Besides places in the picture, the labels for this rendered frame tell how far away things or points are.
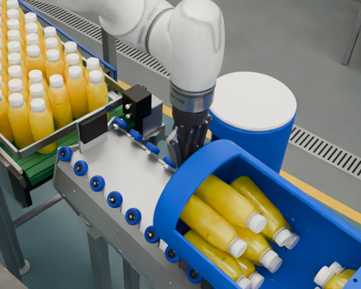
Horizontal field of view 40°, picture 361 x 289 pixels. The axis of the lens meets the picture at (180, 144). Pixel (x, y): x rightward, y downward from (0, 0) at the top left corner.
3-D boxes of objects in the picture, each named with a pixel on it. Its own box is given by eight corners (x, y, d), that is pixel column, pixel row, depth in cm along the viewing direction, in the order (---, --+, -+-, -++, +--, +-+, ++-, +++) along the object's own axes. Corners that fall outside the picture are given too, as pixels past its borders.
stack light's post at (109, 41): (117, 206, 251) (106, 10, 174) (112, 202, 253) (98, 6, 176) (124, 202, 254) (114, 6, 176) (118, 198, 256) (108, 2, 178)
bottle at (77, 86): (94, 113, 166) (90, 73, 154) (79, 122, 162) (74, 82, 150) (80, 104, 169) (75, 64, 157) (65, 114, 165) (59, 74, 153)
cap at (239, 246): (243, 235, 109) (250, 241, 108) (238, 248, 111) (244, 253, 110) (232, 242, 106) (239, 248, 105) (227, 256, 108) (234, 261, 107)
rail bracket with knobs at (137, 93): (131, 129, 161) (130, 105, 154) (117, 118, 165) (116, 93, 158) (154, 116, 166) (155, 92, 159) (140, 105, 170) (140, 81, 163)
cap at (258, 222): (251, 231, 109) (258, 235, 108) (246, 225, 106) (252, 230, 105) (262, 217, 110) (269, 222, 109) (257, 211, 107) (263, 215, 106)
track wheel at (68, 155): (70, 151, 141) (75, 151, 143) (61, 142, 143) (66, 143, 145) (63, 164, 142) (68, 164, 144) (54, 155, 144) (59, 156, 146)
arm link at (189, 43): (231, 78, 97) (183, 49, 103) (243, 6, 86) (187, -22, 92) (193, 102, 91) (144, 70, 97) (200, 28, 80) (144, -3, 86)
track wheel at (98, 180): (87, 176, 137) (92, 176, 138) (89, 192, 136) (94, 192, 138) (99, 173, 134) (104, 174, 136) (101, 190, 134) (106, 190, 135)
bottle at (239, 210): (201, 200, 120) (250, 238, 110) (189, 190, 115) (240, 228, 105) (218, 179, 121) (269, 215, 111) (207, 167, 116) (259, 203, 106)
